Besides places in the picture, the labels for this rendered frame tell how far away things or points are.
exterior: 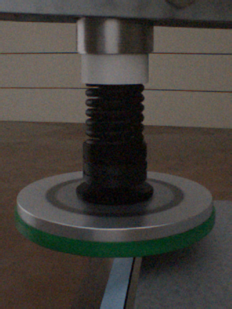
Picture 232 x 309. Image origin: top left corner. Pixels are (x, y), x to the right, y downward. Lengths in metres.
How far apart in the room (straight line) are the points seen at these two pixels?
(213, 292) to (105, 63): 0.24
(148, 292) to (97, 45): 0.24
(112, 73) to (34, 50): 6.56
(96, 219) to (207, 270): 0.12
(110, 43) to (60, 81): 6.45
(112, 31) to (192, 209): 0.19
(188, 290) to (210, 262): 0.07
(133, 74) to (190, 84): 6.09
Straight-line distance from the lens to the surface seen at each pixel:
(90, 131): 0.50
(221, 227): 0.60
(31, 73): 7.06
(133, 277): 0.48
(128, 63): 0.47
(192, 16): 0.46
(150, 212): 0.47
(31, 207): 0.49
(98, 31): 0.47
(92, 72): 0.48
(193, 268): 0.49
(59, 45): 6.90
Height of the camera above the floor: 1.05
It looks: 13 degrees down
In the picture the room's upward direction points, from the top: straight up
